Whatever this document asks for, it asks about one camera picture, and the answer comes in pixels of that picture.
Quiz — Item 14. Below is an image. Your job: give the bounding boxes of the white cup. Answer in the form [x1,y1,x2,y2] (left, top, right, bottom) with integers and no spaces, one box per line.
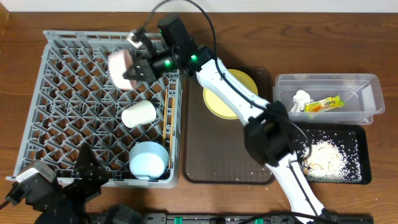
[121,100,156,128]

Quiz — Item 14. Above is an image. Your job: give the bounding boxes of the wooden chopstick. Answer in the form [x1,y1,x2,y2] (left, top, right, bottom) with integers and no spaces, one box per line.
[168,97,175,169]
[162,88,169,147]

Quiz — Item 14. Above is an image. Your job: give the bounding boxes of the light blue bowl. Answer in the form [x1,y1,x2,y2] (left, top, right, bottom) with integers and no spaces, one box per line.
[129,141,170,180]

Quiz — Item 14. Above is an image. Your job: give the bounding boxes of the yellow plate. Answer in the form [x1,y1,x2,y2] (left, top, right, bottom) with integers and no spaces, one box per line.
[203,69,258,119]

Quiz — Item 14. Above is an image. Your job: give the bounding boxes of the white napkin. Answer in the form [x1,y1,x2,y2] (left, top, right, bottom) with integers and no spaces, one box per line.
[290,90,314,112]

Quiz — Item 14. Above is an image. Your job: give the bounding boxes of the yellow orange snack wrapper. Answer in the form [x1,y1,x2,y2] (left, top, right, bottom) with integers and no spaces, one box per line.
[304,96,345,113]

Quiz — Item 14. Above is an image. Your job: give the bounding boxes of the rice and food scraps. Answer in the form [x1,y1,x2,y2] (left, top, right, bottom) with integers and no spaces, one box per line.
[297,129,362,184]

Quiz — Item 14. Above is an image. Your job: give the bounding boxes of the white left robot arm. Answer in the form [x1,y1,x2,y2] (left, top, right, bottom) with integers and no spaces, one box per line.
[1,143,142,224]

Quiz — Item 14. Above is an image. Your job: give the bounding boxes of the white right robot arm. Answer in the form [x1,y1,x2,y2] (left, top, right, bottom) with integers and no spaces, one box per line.
[123,14,334,223]

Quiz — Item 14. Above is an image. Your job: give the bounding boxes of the clear plastic waste bin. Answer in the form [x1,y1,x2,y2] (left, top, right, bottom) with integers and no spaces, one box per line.
[273,73,385,124]

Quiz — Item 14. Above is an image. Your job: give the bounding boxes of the black waste tray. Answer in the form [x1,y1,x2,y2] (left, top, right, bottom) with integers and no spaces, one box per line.
[295,123,372,185]

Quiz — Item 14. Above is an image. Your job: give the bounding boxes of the grey plastic dish rack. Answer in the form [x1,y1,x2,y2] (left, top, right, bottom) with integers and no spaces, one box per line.
[14,30,184,189]

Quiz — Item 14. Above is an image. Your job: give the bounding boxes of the brown plastic serving tray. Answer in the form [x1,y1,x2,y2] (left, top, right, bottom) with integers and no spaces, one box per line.
[183,78,273,185]

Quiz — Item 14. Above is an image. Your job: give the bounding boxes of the black rail with green clips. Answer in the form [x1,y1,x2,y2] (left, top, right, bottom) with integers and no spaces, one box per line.
[91,204,375,224]

